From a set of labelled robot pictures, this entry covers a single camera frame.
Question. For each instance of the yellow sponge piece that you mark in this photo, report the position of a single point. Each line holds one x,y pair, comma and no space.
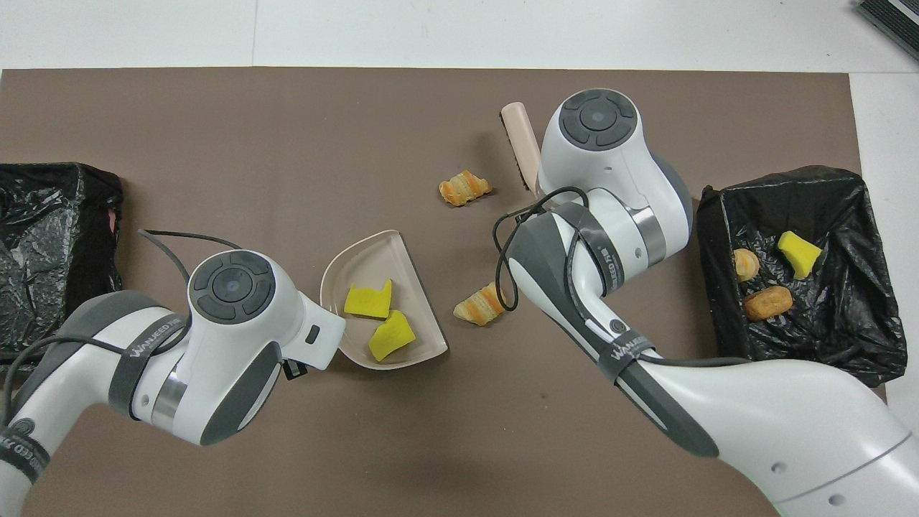
391,336
367,300
798,253

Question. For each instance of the beige plastic dustpan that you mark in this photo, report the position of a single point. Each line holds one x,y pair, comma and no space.
373,258

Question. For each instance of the croissant with olive tip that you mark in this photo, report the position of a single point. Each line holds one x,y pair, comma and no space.
479,304

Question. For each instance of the orange striped croissant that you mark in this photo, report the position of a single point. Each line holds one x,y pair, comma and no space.
465,188

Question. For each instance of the beige hand brush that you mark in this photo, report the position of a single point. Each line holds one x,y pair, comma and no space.
520,140

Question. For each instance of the pale bread piece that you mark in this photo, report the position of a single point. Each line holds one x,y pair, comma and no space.
747,264

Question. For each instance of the brown bread roll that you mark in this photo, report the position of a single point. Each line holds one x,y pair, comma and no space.
768,302

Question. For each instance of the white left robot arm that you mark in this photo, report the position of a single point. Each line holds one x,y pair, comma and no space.
230,345

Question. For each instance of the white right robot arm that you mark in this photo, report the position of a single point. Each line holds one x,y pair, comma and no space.
754,409

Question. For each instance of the black bagged bin pink spot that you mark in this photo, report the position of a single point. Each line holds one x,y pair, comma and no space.
43,237

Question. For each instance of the brown paper table mat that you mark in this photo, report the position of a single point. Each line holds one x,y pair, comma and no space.
459,445

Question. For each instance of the dark ribbed object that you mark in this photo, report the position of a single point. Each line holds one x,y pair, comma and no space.
894,21

